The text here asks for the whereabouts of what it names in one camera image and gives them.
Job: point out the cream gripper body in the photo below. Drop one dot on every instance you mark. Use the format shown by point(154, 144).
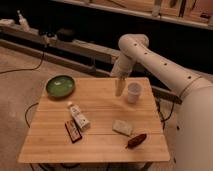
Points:
point(120, 85)

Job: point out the white squeeze bottle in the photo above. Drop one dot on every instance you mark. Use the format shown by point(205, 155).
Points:
point(82, 122)

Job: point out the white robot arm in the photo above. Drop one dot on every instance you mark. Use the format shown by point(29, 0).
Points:
point(194, 139)

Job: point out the green ceramic bowl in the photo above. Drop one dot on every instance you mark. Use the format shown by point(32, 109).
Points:
point(60, 86)

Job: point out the white spray bottle background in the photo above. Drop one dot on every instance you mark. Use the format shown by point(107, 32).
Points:
point(23, 22)

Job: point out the white plastic cup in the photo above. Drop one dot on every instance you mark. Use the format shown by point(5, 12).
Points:
point(134, 92)

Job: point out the beige sponge block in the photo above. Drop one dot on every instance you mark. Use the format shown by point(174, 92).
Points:
point(122, 127)

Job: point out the wooden table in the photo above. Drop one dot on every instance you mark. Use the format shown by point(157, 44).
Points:
point(47, 140)

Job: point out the dark red oval object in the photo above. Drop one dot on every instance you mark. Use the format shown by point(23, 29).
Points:
point(136, 141)

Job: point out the red black rectangular box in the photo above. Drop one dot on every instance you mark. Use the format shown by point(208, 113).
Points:
point(73, 131)

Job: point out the black round object on ledge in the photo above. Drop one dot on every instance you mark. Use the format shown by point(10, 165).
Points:
point(66, 35)

